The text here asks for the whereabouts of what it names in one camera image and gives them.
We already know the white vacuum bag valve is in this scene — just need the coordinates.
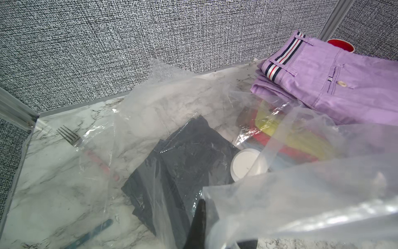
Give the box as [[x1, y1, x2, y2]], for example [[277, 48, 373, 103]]
[[230, 148, 269, 182]]

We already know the clear plastic vacuum bag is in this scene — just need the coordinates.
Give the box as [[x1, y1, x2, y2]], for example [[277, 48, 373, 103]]
[[83, 60, 398, 249]]

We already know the yellow garment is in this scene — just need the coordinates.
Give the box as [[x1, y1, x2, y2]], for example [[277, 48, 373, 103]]
[[254, 101, 337, 162]]

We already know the black garment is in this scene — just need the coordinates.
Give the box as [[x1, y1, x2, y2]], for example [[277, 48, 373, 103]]
[[122, 116, 238, 249]]

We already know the red garment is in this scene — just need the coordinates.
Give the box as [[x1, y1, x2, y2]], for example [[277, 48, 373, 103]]
[[239, 107, 319, 164]]

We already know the purple garment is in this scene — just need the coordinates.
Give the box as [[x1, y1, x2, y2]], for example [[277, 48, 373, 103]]
[[251, 30, 398, 125]]

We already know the pink handled fork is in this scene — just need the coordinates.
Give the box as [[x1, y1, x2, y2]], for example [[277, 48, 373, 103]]
[[57, 126, 120, 182]]

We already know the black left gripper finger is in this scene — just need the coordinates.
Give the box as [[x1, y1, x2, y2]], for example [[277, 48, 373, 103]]
[[183, 199, 206, 249]]

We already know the white cup red inside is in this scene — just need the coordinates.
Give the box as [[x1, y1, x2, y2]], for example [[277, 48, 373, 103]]
[[327, 38, 355, 53]]

